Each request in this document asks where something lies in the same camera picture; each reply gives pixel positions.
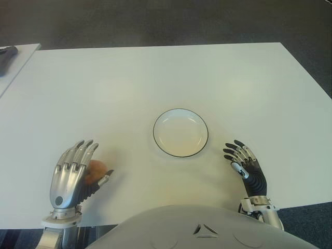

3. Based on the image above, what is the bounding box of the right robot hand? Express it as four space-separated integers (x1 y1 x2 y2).
223 140 268 199

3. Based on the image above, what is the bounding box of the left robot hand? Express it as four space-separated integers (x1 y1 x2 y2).
49 139 115 210

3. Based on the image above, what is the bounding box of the red-yellow apple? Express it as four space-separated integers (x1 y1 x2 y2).
85 160 108 185

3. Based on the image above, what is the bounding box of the white plate with black rim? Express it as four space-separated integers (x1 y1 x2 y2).
152 108 209 158

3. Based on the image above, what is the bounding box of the grey robot torso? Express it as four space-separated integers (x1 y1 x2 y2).
87 204 323 249

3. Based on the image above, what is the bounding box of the white side table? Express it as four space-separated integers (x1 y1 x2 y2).
0 43 43 100

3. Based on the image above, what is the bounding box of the dark grey device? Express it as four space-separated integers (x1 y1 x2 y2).
0 45 19 77

